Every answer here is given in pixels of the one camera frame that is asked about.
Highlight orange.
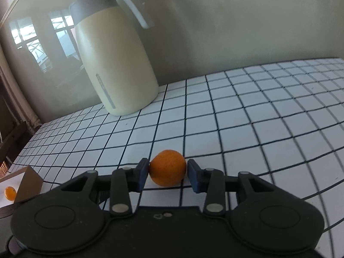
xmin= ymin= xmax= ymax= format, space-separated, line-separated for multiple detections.
xmin=149 ymin=150 xmax=187 ymax=187
xmin=4 ymin=186 xmax=17 ymax=201

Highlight brown cardboard box tray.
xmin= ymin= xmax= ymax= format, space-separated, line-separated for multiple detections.
xmin=1 ymin=166 xmax=43 ymax=219

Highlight checkered white tablecloth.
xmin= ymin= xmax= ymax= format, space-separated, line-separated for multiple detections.
xmin=10 ymin=58 xmax=343 ymax=257

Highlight wooden sofa with cushions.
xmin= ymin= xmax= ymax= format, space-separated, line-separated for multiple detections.
xmin=1 ymin=96 xmax=27 ymax=178

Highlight beige curtain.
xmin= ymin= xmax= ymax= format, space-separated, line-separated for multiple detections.
xmin=1 ymin=48 xmax=42 ymax=135

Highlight cream thermos jug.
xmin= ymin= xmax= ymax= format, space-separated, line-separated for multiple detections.
xmin=69 ymin=0 xmax=159 ymax=116

